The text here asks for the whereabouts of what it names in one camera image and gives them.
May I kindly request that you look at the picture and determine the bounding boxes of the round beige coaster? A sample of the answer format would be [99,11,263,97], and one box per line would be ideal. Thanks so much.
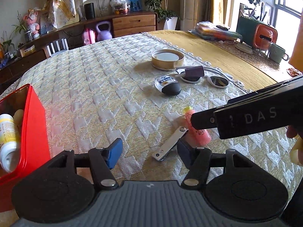
[235,43,253,54]

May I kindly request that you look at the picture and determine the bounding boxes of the pink toy suitcase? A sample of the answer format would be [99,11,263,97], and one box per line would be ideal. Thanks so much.
[82,28,95,46]

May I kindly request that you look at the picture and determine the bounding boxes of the white wifi router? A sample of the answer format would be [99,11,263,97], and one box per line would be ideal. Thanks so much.
[46,38,69,57]

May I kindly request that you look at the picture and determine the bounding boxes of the plastic bag of fruit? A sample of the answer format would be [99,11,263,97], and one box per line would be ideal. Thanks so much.
[109,0,129,15]

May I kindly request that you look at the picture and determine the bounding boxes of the green mug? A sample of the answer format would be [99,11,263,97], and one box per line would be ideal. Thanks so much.
[269,43,290,64]

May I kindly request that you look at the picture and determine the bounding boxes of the small potted plant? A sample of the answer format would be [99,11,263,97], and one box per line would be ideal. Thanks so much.
[13,12,33,43]

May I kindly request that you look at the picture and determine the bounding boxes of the pink plush doll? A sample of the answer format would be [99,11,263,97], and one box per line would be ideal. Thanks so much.
[23,9,40,39]

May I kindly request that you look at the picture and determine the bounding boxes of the red metal tin box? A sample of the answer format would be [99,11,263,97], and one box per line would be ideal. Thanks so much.
[1,84,50,212]

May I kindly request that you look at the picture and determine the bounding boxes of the small purple box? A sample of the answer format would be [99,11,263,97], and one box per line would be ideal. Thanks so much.
[185,66,204,78]

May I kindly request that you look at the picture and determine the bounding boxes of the stack of colourful folders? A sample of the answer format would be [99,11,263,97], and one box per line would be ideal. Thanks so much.
[189,21,242,41]

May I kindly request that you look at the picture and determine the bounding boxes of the wooden tv cabinet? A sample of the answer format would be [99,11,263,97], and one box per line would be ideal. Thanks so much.
[1,11,158,90]

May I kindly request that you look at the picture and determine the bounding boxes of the black cylinder speaker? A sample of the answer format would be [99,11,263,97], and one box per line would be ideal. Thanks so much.
[84,3,95,20]

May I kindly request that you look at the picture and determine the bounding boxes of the person right hand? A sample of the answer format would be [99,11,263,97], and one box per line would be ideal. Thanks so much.
[286,125,303,166]

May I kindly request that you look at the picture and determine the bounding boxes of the white sunglasses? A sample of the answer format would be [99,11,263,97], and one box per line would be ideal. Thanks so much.
[176,66,233,89]

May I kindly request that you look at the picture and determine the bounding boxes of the quilted cream yellow mat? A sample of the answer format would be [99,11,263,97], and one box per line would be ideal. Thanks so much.
[16,32,303,199]

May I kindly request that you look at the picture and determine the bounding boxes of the round gold tin lid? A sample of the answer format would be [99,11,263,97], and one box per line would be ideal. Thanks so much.
[151,49,184,71]

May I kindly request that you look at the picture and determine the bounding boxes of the green orange toaster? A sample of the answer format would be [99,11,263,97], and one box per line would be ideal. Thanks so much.
[236,17,278,51]

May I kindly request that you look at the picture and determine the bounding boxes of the mustard yellow table runner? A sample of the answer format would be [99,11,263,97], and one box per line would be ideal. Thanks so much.
[149,30,292,90]

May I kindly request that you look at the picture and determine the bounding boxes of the white yellow vitamin bottle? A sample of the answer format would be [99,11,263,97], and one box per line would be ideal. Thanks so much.
[1,109,24,173]

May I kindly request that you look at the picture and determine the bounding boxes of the potted tree white planter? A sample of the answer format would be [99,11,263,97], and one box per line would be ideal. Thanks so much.
[144,0,179,30]

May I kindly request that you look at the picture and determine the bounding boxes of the clear bottle black cap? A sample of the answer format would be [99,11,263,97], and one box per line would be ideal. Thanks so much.
[154,75,181,96]

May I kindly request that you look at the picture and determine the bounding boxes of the purple kettlebell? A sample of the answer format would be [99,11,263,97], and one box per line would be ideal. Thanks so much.
[95,21,112,42]

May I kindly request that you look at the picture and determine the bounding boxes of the blue photo card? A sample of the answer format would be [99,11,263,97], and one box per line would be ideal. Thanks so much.
[128,0,143,12]

